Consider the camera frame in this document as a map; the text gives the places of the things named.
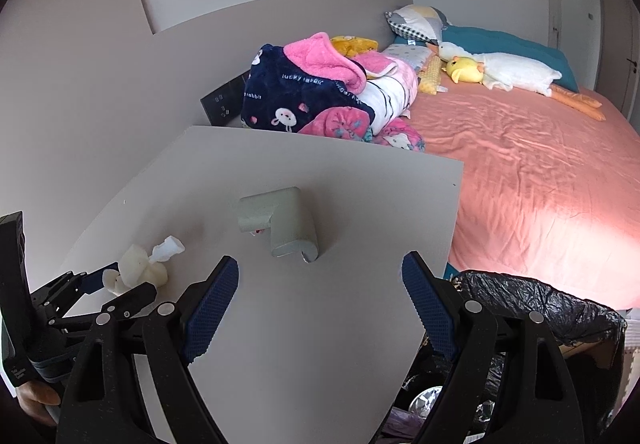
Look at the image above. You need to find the pink white cartoon blanket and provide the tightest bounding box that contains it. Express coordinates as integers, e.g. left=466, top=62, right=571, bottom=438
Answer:
left=320, top=51, right=427, bottom=154

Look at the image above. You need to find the teal pillow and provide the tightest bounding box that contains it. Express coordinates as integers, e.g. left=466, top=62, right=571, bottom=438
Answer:
left=395, top=26, right=580, bottom=92

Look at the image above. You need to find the white goose plush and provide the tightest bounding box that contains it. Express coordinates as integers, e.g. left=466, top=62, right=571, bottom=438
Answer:
left=432, top=41, right=607, bottom=122

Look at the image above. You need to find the white wardrobe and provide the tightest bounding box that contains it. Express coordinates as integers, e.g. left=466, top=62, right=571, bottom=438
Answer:
left=595, top=0, right=640, bottom=125

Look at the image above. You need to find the grey corner guard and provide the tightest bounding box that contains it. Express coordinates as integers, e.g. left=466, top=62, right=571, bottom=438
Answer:
left=237, top=186, right=321, bottom=265

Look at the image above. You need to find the checked patchwork pillow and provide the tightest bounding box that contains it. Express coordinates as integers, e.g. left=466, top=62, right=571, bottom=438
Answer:
left=385, top=5, right=451, bottom=47

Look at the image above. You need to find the yellow plush toy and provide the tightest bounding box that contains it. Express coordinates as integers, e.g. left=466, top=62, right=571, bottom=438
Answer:
left=330, top=35, right=379, bottom=59

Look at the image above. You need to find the black socket panel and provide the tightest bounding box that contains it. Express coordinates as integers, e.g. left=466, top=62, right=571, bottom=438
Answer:
left=200, top=71, right=251, bottom=127

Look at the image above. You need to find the navy rabbit print blanket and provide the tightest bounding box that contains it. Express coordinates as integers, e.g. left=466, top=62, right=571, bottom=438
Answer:
left=240, top=31, right=376, bottom=140

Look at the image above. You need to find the white knotted plastic lump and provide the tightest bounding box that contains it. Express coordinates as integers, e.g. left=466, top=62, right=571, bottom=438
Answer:
left=102, top=245, right=168, bottom=295

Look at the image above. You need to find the person's left hand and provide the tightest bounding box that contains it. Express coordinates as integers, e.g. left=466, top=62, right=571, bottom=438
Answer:
left=17, top=380, right=65, bottom=427

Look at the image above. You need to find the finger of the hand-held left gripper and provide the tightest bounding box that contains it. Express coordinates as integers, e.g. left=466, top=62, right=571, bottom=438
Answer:
left=29, top=264, right=121, bottom=307
left=47, top=281, right=160, bottom=331

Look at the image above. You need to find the purple plastic bag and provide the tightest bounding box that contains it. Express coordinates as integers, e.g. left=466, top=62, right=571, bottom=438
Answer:
left=385, top=411, right=426, bottom=440

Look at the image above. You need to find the yellow duck plush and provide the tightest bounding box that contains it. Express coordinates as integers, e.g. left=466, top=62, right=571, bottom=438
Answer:
left=446, top=56, right=485, bottom=86

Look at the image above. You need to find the foam puzzle floor mat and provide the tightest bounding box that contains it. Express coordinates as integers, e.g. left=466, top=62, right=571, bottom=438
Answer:
left=617, top=319, right=640, bottom=405

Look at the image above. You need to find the pink bed sheet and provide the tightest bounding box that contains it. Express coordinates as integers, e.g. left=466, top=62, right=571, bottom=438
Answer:
left=370, top=74, right=640, bottom=312

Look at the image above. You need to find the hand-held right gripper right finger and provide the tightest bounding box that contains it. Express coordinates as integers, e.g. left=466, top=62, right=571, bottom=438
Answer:
left=401, top=250, right=588, bottom=444

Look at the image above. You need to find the light patterned cushion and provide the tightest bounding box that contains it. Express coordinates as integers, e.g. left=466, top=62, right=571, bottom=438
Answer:
left=382, top=43, right=433, bottom=70

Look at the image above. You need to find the yellow corn plush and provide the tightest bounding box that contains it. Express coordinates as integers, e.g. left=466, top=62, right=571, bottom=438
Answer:
left=417, top=56, right=446, bottom=95

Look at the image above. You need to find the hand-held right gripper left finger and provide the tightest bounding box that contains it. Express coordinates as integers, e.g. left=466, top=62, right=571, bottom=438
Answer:
left=59, top=255, right=240, bottom=444

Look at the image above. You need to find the trash bin with black bag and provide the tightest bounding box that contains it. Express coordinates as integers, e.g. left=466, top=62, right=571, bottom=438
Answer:
left=380, top=270, right=628, bottom=444

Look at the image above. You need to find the small white plastic piece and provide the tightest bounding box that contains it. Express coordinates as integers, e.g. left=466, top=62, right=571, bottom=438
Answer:
left=149, top=235, right=186, bottom=262

